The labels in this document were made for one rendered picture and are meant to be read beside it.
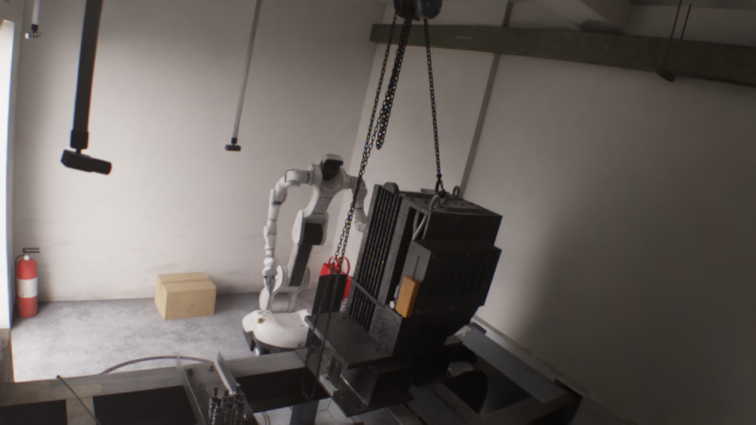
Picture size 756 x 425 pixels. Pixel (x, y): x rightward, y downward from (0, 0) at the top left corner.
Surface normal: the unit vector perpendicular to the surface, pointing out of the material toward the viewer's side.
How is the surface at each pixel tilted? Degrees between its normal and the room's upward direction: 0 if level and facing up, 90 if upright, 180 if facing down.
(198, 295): 90
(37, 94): 90
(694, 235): 90
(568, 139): 90
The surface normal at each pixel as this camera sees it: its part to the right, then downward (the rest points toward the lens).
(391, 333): -0.80, -0.04
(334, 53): 0.55, 0.33
